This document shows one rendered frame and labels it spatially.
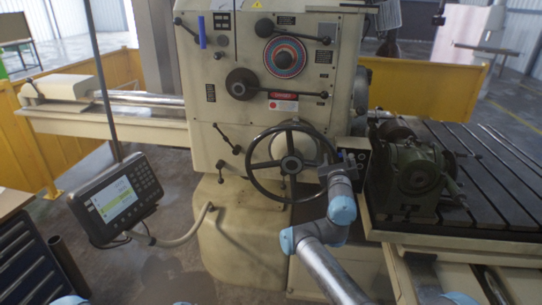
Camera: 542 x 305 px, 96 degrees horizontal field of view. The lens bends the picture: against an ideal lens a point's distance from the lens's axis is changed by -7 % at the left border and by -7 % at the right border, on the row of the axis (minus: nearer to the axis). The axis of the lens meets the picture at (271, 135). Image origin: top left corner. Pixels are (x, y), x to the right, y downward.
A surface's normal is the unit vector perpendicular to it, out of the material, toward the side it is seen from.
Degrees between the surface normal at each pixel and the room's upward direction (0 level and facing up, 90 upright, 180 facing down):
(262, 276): 90
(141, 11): 90
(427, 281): 0
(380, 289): 90
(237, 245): 90
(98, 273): 0
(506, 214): 0
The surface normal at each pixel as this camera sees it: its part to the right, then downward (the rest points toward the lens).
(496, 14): -0.70, 0.33
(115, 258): 0.02, -0.88
